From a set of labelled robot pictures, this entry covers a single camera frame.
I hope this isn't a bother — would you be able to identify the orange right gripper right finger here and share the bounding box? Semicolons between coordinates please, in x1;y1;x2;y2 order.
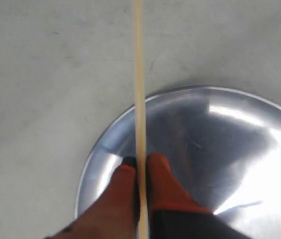
146;153;246;239

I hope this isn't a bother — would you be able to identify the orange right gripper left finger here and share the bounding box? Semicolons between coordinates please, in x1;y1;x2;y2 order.
49;157;140;239

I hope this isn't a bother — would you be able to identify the round stainless steel plate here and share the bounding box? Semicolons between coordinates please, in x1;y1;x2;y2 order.
73;86;281;239

